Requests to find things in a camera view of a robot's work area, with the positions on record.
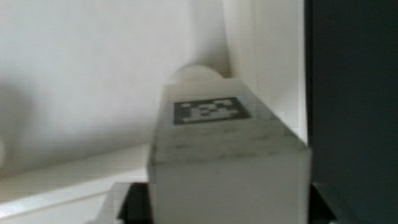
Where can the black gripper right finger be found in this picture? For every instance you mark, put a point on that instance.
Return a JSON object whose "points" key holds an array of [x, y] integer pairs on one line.
{"points": [[329, 209]]}

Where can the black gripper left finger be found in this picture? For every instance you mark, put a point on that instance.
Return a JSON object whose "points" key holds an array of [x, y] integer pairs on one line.
{"points": [[126, 207]]}

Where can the white table leg with tag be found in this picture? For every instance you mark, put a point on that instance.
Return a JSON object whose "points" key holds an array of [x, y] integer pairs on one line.
{"points": [[229, 161]]}

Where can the white square tabletop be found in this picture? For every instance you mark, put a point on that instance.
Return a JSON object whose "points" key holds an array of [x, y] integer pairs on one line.
{"points": [[89, 54]]}

